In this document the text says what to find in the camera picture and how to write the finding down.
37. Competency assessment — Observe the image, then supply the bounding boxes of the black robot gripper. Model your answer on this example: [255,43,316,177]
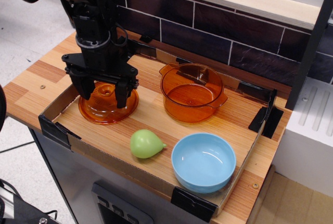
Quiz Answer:
[61,36,138,108]

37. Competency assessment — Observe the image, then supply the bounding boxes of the white toy sink drainboard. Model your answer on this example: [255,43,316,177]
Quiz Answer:
[273,78,332,196]

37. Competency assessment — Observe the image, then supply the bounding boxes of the toy oven front panel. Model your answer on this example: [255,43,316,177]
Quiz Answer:
[92,181,155,224]

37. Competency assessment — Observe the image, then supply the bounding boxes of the green toy pear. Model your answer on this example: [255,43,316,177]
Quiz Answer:
[130,129,167,159]

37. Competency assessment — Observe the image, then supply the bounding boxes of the orange transparent pot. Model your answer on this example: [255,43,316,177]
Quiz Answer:
[159,63,228,123]

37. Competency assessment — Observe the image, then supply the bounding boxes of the black braided cable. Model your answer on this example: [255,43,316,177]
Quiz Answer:
[0,178,58,224]

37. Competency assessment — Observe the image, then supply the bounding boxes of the orange transparent pot lid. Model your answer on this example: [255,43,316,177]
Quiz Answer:
[78,82,139,125]

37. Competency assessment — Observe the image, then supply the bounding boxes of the light blue bowl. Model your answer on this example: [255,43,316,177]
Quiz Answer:
[171,133,236,194]

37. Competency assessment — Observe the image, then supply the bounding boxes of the black vertical post right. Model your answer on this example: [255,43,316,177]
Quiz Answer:
[285,0,332,110]

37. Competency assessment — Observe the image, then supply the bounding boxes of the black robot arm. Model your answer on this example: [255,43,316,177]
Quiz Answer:
[23,0,138,108]

